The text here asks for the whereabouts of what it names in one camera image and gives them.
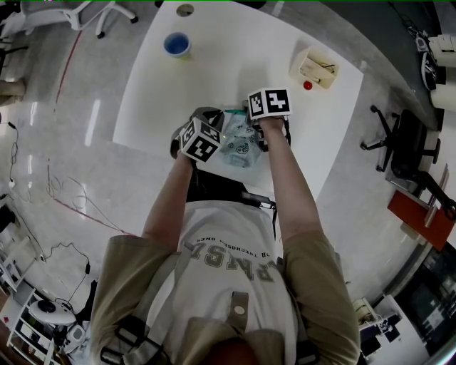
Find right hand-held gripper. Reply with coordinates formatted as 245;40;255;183
242;88;292;153

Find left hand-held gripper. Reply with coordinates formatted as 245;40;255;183
170;106;226;164

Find clear plastic bag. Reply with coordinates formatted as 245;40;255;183
217;108;266;169

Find person's left forearm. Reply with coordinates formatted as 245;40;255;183
141;155;196;255

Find person's right forearm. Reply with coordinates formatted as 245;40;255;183
257;117;324;244

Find white table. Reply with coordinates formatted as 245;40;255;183
113;0;365;212

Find person's black shorts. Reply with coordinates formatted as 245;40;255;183
185;168;251;207

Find blue-topped cup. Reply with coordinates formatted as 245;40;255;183
163;31;192;60

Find cream open box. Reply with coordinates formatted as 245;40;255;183
288;46;340;91

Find black belt device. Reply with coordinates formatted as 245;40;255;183
242;191;277;212

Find black office chair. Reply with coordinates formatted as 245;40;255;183
360;104;456;222

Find person's beige and white shirt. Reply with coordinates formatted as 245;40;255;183
88;200;361;365

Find white office chair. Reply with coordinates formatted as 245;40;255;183
20;0;140;40

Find white and black headset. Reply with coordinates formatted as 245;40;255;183
420;49;437;91

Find red box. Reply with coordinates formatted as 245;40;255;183
387;189;456;252

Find white round device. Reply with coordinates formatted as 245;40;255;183
28;299;78;327

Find black cabinet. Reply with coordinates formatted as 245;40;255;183
405;245;456;357

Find black floor cable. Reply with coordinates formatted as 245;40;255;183
38;242;92;307

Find black and white harness strap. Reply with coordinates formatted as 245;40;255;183
99;314;162;365

